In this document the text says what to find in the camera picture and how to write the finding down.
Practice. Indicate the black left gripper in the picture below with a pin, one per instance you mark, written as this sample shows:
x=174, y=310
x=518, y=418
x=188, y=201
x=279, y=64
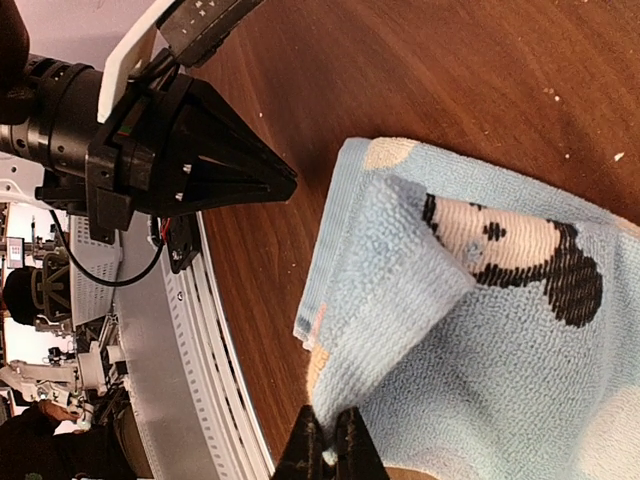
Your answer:
x=171, y=147

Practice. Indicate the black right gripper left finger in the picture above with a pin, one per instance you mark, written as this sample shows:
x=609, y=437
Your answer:
x=302, y=458

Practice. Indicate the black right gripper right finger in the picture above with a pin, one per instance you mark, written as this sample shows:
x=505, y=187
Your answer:
x=357, y=457

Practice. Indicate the blue patterned cloth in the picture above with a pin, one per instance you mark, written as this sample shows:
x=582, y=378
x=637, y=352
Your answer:
x=485, y=324

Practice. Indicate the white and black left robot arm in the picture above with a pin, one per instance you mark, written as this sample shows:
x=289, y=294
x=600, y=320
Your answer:
x=140, y=135

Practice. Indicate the person in background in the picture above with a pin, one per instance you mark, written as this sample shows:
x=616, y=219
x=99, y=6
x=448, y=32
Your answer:
x=17, y=296

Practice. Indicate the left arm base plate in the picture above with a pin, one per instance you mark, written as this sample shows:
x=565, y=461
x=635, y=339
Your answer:
x=182, y=238

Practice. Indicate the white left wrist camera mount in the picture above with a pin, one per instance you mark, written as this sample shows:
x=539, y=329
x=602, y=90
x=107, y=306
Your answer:
x=129, y=57

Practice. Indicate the aluminium front rail frame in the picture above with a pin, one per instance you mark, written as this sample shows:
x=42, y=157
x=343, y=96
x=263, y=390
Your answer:
x=185, y=382

